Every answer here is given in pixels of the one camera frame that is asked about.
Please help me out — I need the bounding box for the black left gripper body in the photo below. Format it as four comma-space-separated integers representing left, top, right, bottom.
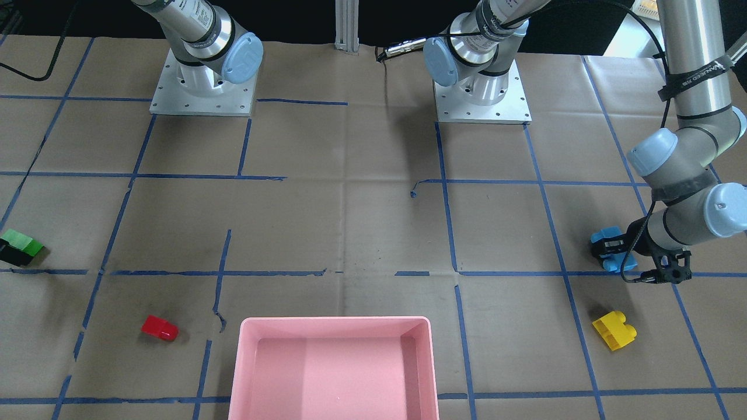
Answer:
624, 222, 651, 256

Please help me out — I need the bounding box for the green toy block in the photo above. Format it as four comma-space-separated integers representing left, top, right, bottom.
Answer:
1, 229, 44, 257

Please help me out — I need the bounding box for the blue toy block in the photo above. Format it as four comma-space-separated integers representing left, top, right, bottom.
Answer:
589, 226, 638, 274

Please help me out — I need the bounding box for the yellow toy block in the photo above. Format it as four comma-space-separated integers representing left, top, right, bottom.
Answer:
592, 310, 637, 352

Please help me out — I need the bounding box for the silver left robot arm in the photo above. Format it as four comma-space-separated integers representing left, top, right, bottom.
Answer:
424, 1, 745, 258

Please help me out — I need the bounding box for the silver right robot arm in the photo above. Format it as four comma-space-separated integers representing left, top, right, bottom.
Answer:
2, 1, 263, 272

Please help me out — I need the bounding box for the pink plastic box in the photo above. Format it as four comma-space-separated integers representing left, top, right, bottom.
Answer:
228, 316, 439, 419

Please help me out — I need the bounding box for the red toy block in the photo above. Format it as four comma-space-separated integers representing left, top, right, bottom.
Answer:
139, 314, 180, 341

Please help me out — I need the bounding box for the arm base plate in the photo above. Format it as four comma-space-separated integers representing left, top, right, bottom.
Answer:
432, 61, 533, 125
149, 51, 259, 117

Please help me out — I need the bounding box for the aluminium frame post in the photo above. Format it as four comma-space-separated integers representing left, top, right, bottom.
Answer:
334, 0, 359, 55

